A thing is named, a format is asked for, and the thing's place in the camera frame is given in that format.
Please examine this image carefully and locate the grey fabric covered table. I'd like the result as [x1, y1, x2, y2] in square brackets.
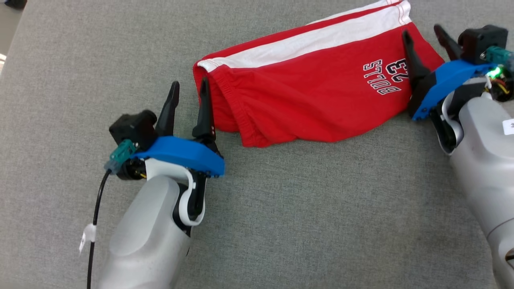
[0, 0, 514, 289]

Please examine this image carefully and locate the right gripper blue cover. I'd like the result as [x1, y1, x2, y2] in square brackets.
[402, 24, 514, 155]

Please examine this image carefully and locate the white cable tag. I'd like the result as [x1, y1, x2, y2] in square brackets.
[79, 224, 98, 254]

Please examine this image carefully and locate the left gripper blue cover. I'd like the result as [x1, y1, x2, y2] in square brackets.
[116, 77, 225, 226]

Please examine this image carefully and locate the red Bulls shorts white stripe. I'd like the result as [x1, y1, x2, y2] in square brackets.
[193, 0, 445, 148]

